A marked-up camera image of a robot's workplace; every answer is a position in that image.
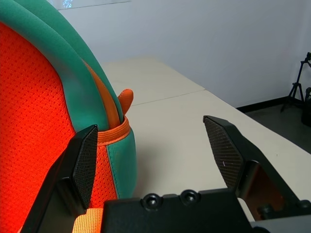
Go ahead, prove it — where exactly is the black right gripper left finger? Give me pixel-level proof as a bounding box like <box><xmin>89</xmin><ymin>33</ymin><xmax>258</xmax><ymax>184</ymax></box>
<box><xmin>20</xmin><ymin>125</ymin><xmax>99</xmax><ymax>233</ymax></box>

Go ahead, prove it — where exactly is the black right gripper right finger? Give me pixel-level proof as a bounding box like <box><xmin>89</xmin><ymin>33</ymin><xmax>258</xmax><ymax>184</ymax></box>
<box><xmin>203</xmin><ymin>115</ymin><xmax>311</xmax><ymax>220</ymax></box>

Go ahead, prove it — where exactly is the green and orange backpack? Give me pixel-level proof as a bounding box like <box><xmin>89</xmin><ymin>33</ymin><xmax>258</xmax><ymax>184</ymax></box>
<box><xmin>0</xmin><ymin>0</ymin><xmax>137</xmax><ymax>233</ymax></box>

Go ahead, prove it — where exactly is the black camera tripod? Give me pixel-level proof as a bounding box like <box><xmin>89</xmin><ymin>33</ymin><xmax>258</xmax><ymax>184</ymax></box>
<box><xmin>280</xmin><ymin>51</ymin><xmax>311</xmax><ymax>127</ymax></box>

